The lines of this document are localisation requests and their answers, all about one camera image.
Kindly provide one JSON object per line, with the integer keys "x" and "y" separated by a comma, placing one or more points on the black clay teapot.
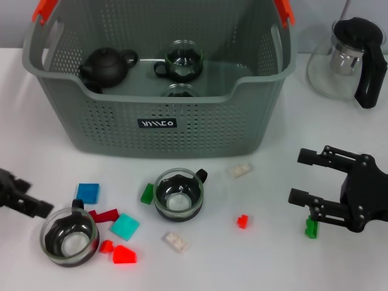
{"x": 106, "y": 68}

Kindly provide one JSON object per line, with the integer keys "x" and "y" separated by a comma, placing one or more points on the green flat brick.
{"x": 147, "y": 195}

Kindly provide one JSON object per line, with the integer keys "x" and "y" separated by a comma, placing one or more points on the green stepped brick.
{"x": 311, "y": 230}

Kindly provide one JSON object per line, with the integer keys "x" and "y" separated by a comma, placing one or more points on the red slope brick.
{"x": 124, "y": 255}

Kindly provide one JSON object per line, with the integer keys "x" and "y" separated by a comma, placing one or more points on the grey perforated storage bin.
{"x": 212, "y": 130}

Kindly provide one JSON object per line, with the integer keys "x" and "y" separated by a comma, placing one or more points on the blue square brick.
{"x": 88, "y": 193}

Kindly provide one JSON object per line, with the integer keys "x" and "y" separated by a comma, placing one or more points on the teal square brick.
{"x": 125, "y": 227}

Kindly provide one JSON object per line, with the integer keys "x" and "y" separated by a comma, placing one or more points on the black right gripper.
{"x": 366, "y": 194}

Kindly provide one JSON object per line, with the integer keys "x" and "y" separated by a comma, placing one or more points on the glass teacup black sleeve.
{"x": 182, "y": 216}
{"x": 182, "y": 66}
{"x": 177, "y": 91}
{"x": 69, "y": 245}

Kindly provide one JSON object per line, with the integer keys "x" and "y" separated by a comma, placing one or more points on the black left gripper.
{"x": 6, "y": 188}

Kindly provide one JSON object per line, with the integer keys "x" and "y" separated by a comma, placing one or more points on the white brick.
{"x": 176, "y": 242}
{"x": 240, "y": 169}

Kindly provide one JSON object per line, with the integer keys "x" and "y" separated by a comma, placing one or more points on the small red brick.
{"x": 106, "y": 246}
{"x": 242, "y": 221}

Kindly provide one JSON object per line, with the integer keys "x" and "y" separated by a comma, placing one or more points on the dark red curved brick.
{"x": 106, "y": 216}

